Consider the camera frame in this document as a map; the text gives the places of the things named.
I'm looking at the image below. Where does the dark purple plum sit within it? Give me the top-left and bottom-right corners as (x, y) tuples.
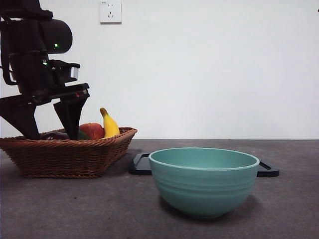
(40, 131), (70, 140)

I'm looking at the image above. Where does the teal ribbed bowl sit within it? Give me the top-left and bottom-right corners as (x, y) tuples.
(149, 147), (260, 219)

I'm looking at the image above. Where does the red yellow apple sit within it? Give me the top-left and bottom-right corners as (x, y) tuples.
(79, 122), (105, 140)

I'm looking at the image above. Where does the yellow banana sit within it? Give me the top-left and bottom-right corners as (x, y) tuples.
(99, 107), (121, 138)

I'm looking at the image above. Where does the brown wicker basket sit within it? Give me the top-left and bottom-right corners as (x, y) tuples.
(0, 126), (138, 179)

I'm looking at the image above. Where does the black rectangular tray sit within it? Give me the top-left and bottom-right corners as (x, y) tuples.
(128, 153), (280, 178)

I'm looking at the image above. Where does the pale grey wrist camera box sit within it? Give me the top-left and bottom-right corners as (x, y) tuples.
(50, 59), (81, 83)

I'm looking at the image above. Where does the white wall socket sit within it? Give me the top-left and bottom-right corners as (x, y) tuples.
(100, 0), (123, 24)

